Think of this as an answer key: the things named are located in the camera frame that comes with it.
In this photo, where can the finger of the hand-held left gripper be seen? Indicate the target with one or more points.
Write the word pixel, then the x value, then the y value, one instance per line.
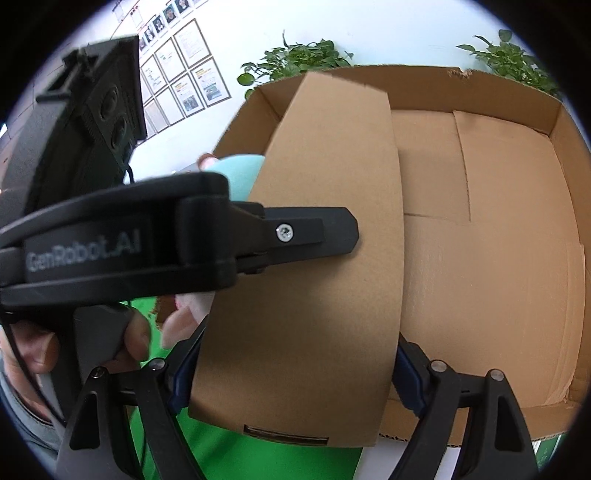
pixel 314 230

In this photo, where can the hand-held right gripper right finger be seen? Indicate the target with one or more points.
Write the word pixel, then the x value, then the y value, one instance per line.
pixel 408 378

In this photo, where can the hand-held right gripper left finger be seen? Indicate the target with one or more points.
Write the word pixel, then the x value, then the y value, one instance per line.
pixel 182 378

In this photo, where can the large cardboard box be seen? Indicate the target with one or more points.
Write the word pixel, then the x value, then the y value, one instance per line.
pixel 508 230

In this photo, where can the person's left forearm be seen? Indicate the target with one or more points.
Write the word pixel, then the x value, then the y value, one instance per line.
pixel 23 415

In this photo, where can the person's left hand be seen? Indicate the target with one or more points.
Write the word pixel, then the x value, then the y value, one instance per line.
pixel 34 350

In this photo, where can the teal round object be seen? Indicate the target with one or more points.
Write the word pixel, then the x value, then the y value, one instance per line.
pixel 240 177

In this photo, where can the green potted plant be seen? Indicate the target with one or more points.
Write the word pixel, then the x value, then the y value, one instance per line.
pixel 295 60
pixel 512 60

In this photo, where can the group of framed wall certificates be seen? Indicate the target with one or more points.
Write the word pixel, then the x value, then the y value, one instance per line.
pixel 189 78

